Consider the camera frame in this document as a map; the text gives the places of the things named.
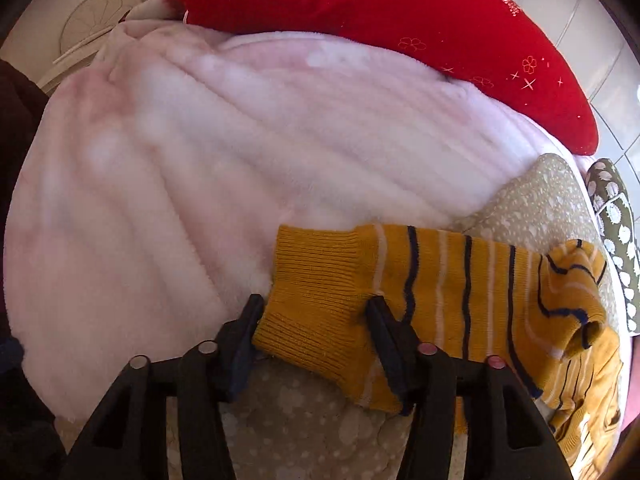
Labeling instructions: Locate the yellow striped knit sweater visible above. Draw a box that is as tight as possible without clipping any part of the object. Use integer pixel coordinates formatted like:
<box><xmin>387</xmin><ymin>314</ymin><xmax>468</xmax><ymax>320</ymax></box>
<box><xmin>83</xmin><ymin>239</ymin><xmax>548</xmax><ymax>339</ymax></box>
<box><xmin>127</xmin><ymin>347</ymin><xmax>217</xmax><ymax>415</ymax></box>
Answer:
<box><xmin>252</xmin><ymin>224</ymin><xmax>626</xmax><ymax>480</ymax></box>

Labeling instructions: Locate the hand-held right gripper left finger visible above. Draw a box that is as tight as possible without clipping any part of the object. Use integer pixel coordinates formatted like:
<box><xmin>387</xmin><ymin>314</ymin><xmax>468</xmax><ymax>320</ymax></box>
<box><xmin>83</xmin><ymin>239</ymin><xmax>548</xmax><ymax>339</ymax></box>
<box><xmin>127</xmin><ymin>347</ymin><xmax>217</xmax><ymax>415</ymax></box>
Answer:
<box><xmin>60</xmin><ymin>294</ymin><xmax>266</xmax><ymax>480</ymax></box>

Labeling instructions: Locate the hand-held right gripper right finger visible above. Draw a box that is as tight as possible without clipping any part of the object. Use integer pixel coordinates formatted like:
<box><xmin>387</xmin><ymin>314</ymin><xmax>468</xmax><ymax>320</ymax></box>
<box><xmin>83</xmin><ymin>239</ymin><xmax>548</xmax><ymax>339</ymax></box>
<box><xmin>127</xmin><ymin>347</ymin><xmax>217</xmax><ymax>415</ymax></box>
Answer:
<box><xmin>365</xmin><ymin>296</ymin><xmax>573</xmax><ymax>480</ymax></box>

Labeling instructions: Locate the pink fleece blanket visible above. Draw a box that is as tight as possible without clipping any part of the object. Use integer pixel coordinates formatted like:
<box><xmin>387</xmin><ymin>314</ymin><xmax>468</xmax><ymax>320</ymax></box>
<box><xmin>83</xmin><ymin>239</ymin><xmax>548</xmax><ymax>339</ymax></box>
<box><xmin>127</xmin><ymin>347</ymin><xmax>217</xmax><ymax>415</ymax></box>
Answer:
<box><xmin>5</xmin><ymin>25</ymin><xmax>556</xmax><ymax>421</ymax></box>

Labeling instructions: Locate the glossy white wardrobe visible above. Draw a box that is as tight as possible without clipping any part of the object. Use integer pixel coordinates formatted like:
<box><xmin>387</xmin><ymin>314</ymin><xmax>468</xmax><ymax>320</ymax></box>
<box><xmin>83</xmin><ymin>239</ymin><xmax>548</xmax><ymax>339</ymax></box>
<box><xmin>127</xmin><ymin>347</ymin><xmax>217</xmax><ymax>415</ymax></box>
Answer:
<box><xmin>515</xmin><ymin>0</ymin><xmax>640</xmax><ymax>171</ymax></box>

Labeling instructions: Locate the red long pillow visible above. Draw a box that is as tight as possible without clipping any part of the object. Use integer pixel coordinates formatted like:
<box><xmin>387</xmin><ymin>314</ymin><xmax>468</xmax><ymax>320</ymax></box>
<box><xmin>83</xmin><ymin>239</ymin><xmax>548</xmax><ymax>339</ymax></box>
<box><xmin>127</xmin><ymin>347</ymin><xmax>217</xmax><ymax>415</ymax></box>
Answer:
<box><xmin>167</xmin><ymin>0</ymin><xmax>599</xmax><ymax>157</ymax></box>

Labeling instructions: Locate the green hedgehog print bolster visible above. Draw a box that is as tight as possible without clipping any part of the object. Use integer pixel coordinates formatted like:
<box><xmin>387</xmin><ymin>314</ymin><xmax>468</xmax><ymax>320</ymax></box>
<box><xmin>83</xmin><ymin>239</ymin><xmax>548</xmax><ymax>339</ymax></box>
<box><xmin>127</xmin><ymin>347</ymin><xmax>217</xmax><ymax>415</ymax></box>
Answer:
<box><xmin>585</xmin><ymin>158</ymin><xmax>640</xmax><ymax>333</ymax></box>

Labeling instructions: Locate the white round headboard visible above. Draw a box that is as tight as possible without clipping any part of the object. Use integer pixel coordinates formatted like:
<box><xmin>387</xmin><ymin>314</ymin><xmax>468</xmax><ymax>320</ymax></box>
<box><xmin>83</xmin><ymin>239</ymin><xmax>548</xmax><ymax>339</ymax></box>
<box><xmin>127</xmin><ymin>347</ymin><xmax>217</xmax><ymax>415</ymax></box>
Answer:
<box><xmin>37</xmin><ymin>0</ymin><xmax>146</xmax><ymax>96</ymax></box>

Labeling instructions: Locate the heart patchwork quilt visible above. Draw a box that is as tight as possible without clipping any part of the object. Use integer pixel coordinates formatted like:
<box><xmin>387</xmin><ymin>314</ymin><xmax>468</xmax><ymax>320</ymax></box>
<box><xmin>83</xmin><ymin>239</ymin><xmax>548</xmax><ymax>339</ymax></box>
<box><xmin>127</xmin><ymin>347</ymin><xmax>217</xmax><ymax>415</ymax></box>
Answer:
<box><xmin>55</xmin><ymin>152</ymin><xmax>631</xmax><ymax>480</ymax></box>

